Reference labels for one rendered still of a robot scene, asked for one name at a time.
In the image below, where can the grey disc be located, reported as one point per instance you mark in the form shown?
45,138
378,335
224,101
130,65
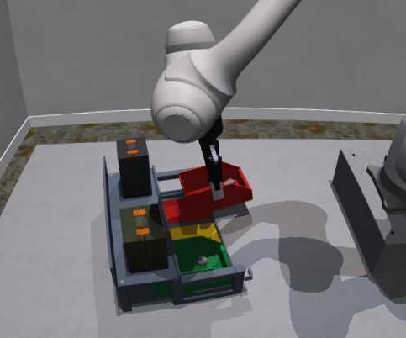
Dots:
202,261

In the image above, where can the red bin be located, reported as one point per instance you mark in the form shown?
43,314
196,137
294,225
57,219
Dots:
199,195

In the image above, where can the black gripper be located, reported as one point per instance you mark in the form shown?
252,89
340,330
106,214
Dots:
212,161

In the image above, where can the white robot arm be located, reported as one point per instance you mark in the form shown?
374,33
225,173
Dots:
192,93

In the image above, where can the grey metal shelf rack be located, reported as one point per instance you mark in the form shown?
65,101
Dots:
181,225

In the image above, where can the black case with orange handles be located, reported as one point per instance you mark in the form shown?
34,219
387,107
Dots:
134,167

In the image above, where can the green bin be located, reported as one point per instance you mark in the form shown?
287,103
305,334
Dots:
187,251

